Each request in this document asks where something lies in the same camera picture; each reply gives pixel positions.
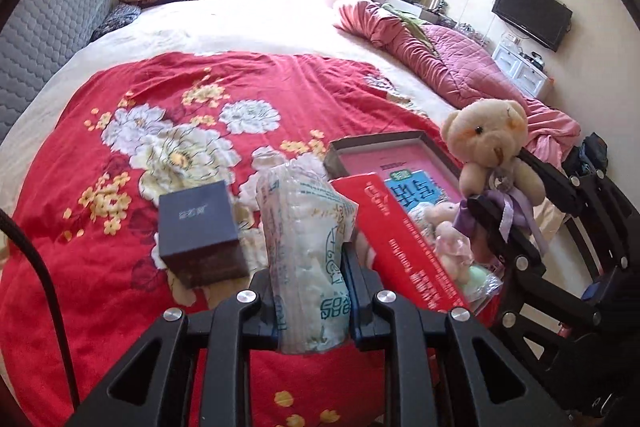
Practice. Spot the clear pack of cotton pads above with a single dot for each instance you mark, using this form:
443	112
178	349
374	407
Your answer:
305	247

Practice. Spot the bed with cream sheet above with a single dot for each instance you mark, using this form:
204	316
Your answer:
240	27

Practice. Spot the white cabinet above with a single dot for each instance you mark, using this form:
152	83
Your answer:
520	69

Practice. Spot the small pink plush bear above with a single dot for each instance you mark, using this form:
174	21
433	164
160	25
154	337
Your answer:
450	242

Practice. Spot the beige teddy bear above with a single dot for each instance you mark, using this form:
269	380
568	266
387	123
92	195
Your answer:
485	132

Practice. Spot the dark gift box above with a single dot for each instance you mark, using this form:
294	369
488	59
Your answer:
200	227

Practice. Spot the red floral blanket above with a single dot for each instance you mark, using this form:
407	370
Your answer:
100	257

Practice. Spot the pink quilt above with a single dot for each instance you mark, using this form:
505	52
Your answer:
450	57

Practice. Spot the black television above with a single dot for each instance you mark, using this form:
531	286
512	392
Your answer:
532	12

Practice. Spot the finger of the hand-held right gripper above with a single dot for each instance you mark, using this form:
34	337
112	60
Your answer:
525	252
575	194

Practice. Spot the green sponge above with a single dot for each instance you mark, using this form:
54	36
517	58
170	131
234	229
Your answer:
480	282

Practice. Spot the green cloth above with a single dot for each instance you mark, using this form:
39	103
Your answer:
407	22

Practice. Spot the pink book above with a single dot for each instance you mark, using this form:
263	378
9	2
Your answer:
370	162

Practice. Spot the grey quilted headboard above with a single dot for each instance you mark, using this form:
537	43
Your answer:
45	32

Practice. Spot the blue patterned pillow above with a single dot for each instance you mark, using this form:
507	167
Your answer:
117	19

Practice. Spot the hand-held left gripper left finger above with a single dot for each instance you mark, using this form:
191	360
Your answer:
220	347

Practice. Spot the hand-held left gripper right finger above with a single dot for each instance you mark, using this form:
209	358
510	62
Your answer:
410	347

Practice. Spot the grey cardboard box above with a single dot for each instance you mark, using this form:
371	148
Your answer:
380	139

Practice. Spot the red box lid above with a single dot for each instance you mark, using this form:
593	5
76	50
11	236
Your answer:
400	247

